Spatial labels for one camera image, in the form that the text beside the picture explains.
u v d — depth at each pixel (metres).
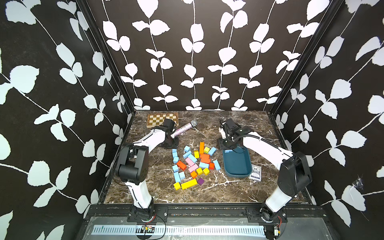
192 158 0.93
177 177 0.85
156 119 1.11
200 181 0.84
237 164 0.95
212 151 0.97
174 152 0.95
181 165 0.89
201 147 0.98
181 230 0.70
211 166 0.90
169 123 0.78
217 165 0.90
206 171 0.87
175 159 0.91
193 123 1.08
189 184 0.84
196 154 0.95
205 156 0.96
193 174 0.86
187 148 0.96
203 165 0.90
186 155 0.93
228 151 0.95
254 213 0.74
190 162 0.92
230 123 0.69
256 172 0.88
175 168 0.88
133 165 0.49
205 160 0.93
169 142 0.81
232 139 0.63
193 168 0.90
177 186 0.82
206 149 0.96
